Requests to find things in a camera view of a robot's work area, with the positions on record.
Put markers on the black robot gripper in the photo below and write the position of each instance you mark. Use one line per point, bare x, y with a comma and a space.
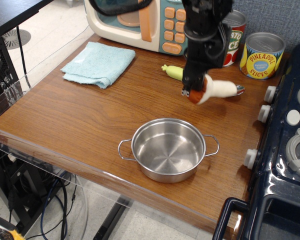
207, 40

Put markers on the plush brown white mushroom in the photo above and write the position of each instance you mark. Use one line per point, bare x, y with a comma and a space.
213, 89

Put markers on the toy microwave cream teal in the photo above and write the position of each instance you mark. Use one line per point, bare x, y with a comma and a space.
158, 27

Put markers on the pineapple slices can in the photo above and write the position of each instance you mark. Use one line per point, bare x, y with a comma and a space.
262, 54

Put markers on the tomato sauce can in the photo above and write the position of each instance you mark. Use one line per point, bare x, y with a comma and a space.
237, 21

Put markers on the stainless steel pot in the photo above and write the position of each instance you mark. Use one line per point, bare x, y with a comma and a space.
168, 150

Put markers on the light blue folded towel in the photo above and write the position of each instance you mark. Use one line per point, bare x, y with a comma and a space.
98, 64

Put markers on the dark blue toy stove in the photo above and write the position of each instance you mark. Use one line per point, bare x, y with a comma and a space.
272, 211

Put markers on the black desk left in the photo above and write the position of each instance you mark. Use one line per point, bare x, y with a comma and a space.
15, 12

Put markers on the spoon with green handle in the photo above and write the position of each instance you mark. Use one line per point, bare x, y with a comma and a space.
176, 72

